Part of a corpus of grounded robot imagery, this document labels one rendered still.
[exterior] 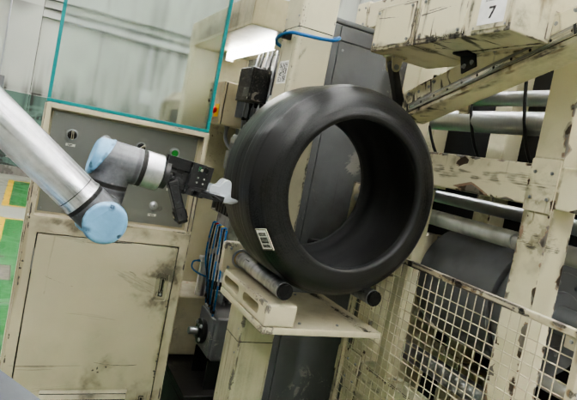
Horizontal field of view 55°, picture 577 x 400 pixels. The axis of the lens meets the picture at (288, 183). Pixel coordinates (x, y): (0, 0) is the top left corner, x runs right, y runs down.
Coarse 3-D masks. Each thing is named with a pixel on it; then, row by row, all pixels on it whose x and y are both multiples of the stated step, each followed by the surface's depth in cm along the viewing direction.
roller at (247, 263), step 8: (240, 256) 170; (248, 256) 169; (240, 264) 168; (248, 264) 163; (256, 264) 160; (248, 272) 162; (256, 272) 156; (264, 272) 153; (272, 272) 153; (256, 280) 158; (264, 280) 150; (272, 280) 147; (280, 280) 146; (272, 288) 145; (280, 288) 142; (288, 288) 143; (280, 296) 143; (288, 296) 144
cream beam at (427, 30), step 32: (416, 0) 166; (448, 0) 152; (480, 0) 140; (512, 0) 131; (544, 0) 134; (576, 0) 138; (384, 32) 178; (416, 32) 163; (448, 32) 150; (480, 32) 139; (512, 32) 132; (544, 32) 135; (416, 64) 191; (448, 64) 181
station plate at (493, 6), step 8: (488, 0) 138; (496, 0) 135; (504, 0) 133; (480, 8) 140; (488, 8) 137; (496, 8) 135; (504, 8) 132; (480, 16) 139; (488, 16) 137; (496, 16) 134; (480, 24) 139
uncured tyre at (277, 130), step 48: (288, 96) 149; (336, 96) 142; (384, 96) 149; (240, 144) 149; (288, 144) 136; (384, 144) 175; (240, 192) 142; (384, 192) 179; (432, 192) 156; (240, 240) 156; (288, 240) 139; (336, 240) 177; (384, 240) 171; (336, 288) 148
